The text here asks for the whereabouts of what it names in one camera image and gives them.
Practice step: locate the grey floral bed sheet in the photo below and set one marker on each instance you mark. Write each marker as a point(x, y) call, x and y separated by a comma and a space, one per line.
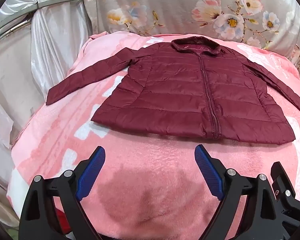
point(177, 7)

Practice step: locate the grey metal rail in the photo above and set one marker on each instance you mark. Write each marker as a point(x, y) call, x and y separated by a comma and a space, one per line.
point(20, 10)

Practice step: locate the maroon puffer jacket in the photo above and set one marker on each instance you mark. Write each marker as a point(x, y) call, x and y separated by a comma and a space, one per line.
point(175, 90)

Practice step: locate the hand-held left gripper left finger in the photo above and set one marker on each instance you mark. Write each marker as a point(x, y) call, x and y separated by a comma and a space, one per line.
point(91, 173)

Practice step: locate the pink printed blanket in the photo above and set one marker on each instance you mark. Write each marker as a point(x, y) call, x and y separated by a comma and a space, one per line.
point(152, 177)

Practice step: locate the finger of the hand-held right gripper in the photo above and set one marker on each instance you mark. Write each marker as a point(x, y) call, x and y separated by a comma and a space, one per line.
point(277, 177)

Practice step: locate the white satin curtain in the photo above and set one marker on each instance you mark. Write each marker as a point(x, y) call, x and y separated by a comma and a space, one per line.
point(52, 45)

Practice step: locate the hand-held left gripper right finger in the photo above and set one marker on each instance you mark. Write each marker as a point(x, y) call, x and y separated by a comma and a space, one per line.
point(208, 171)

